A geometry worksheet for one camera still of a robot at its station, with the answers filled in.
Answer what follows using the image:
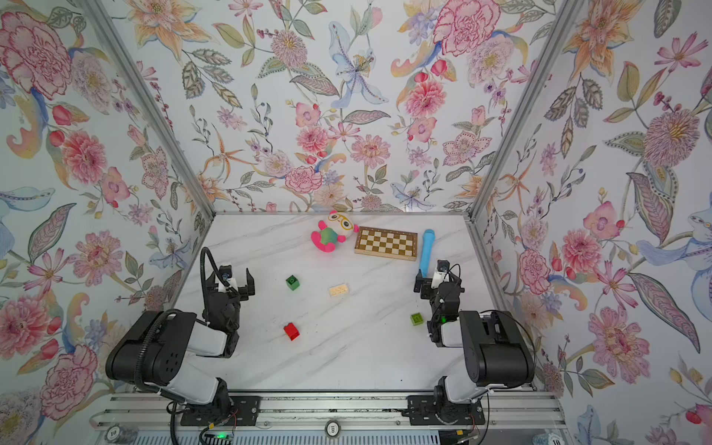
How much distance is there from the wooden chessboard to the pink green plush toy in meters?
0.06

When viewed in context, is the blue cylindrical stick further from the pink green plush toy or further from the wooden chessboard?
the pink green plush toy

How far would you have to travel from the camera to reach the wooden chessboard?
1.08 metres

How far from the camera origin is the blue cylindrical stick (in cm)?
106

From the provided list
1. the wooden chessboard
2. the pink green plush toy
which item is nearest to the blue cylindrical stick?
the wooden chessboard

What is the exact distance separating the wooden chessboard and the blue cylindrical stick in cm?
3
